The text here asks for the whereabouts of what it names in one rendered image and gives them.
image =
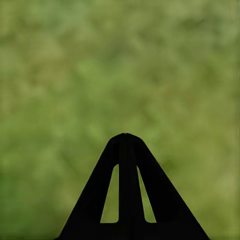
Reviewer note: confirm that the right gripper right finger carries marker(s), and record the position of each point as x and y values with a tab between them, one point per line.
174	220

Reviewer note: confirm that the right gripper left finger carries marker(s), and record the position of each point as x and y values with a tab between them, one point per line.
84	221

